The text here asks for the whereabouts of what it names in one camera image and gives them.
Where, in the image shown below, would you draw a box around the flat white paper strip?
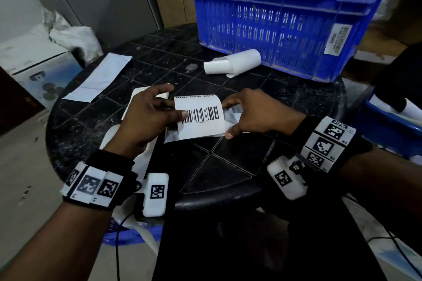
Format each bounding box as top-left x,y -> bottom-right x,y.
62,52 -> 133,103

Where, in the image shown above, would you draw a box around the person's left forearm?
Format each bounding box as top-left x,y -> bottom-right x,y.
0,201 -> 115,281

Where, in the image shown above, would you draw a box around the white printed carton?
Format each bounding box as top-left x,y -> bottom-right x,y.
0,40 -> 84,111

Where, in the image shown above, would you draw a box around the black cable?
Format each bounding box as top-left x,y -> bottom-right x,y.
343,195 -> 422,279
114,210 -> 134,281

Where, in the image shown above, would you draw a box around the person's right forearm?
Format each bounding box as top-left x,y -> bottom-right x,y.
339,147 -> 422,227

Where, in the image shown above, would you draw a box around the person's right hand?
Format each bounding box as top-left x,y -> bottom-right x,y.
222,88 -> 306,140

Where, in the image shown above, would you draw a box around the curled white label roll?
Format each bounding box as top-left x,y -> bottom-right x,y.
203,49 -> 262,78

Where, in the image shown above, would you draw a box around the blue plastic bin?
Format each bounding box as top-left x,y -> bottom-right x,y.
358,91 -> 422,160

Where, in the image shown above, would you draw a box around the white paper in bin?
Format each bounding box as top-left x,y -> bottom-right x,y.
369,95 -> 422,122

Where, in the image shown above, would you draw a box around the crumpled white plastic bag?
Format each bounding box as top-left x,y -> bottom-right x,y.
41,9 -> 104,61

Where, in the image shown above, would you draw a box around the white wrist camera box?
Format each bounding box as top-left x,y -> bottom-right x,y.
133,173 -> 169,219
266,156 -> 309,201

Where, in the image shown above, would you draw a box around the white label backing strip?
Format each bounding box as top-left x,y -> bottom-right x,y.
99,84 -> 242,181

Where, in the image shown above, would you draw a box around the white barcode label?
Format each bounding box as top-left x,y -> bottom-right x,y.
174,94 -> 227,141

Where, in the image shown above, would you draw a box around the black wristband with marker tags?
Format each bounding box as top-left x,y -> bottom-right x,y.
290,116 -> 374,175
61,149 -> 139,212

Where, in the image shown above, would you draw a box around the blue and white bag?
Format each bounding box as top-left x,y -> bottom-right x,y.
102,214 -> 165,256

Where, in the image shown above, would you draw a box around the black trousers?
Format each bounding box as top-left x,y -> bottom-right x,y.
153,192 -> 389,281

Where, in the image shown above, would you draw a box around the person's left hand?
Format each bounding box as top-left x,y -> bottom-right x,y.
104,84 -> 188,161

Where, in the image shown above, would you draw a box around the blue plastic crate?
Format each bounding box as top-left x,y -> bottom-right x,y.
192,0 -> 395,83

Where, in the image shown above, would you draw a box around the white sticker on crate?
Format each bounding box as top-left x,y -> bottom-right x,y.
324,23 -> 353,57

